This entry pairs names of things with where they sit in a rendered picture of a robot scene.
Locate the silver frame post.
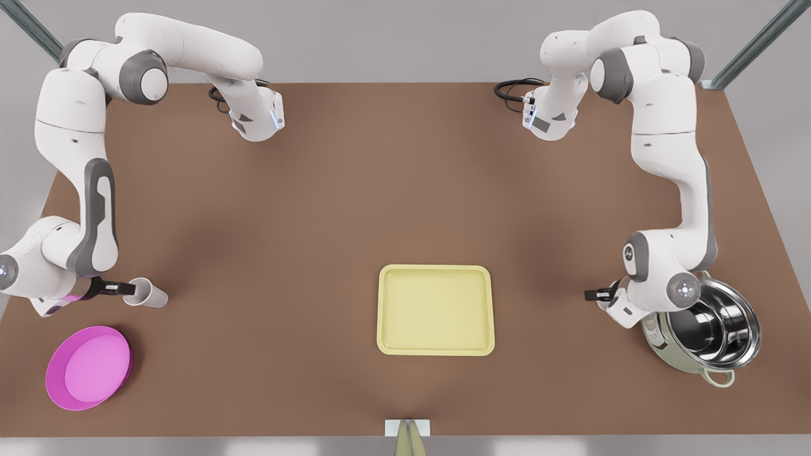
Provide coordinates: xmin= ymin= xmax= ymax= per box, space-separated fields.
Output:
xmin=701 ymin=0 xmax=811 ymax=90
xmin=0 ymin=0 xmax=65 ymax=62
xmin=385 ymin=418 xmax=432 ymax=456

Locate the pale yellow rectangular tray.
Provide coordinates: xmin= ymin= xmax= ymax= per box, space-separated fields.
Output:
xmin=376 ymin=264 xmax=496 ymax=357

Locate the white IKEA cup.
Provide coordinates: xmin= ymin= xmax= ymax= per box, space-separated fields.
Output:
xmin=122 ymin=277 xmax=169 ymax=310

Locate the pink round plate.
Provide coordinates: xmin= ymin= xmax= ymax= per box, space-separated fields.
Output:
xmin=45 ymin=326 xmax=134 ymax=412

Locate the stainless steel pot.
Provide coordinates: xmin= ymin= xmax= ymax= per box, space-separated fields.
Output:
xmin=641 ymin=270 xmax=763 ymax=389

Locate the black cable loop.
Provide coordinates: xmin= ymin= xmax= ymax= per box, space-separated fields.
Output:
xmin=494 ymin=78 xmax=549 ymax=115
xmin=208 ymin=79 xmax=271 ymax=116

